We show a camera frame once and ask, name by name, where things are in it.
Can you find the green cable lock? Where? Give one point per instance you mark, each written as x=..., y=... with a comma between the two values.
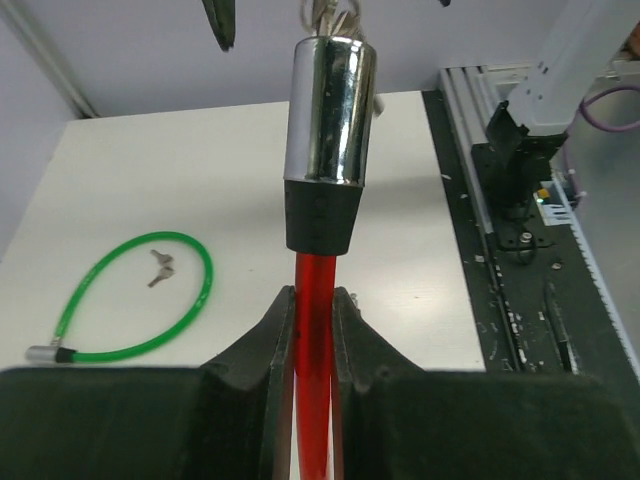
x=55, y=353

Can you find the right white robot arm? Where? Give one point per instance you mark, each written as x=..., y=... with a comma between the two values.
x=527, y=128

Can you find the green lock keys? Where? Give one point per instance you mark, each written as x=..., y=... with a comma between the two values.
x=166, y=267

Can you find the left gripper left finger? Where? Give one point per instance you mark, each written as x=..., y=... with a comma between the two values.
x=229, y=418

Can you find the red lock keys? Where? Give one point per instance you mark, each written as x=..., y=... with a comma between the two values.
x=322, y=18

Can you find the red cable lock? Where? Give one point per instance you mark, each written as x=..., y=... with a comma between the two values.
x=330, y=114

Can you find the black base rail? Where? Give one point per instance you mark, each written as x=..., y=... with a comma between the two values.
x=540, y=303

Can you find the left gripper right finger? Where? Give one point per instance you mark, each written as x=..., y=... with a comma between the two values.
x=395, y=420

